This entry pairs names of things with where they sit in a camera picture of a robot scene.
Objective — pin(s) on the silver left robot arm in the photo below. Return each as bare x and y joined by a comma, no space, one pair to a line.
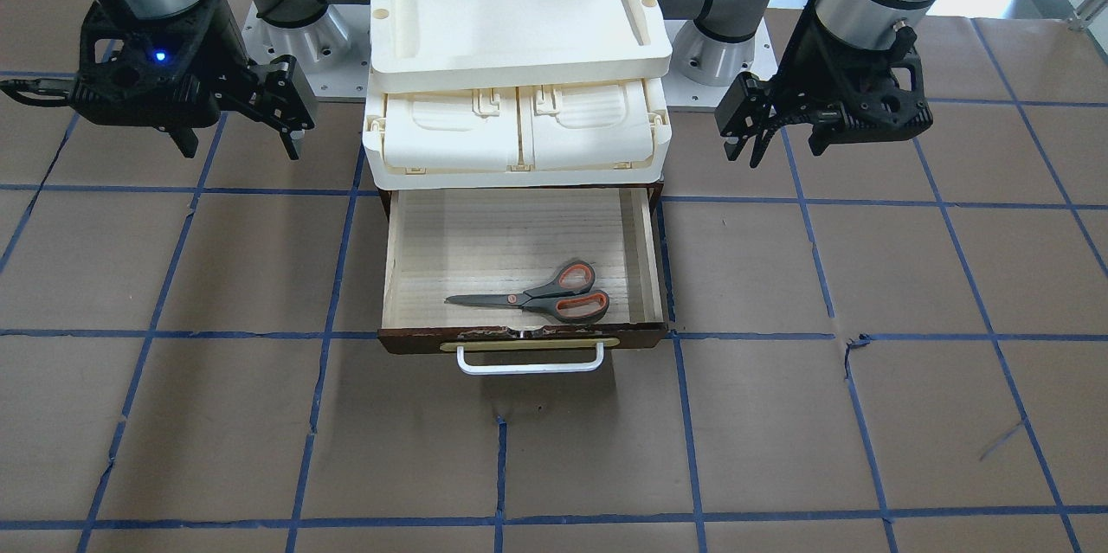
862,24

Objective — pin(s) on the cream plastic tray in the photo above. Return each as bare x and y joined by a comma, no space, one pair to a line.
438,45

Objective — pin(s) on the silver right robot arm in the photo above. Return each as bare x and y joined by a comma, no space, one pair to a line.
311,31

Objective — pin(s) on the grey orange handled scissors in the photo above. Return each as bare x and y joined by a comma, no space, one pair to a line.
569,298

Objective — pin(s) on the light wooden drawer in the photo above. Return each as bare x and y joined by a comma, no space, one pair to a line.
496,241

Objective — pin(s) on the white drawer handle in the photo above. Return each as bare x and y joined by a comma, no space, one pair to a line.
582,356

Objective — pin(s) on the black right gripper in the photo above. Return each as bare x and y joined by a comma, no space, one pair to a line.
210,54

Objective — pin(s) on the cream plastic organizer box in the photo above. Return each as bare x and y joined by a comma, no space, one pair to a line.
601,133

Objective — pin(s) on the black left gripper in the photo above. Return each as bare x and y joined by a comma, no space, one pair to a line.
803,71

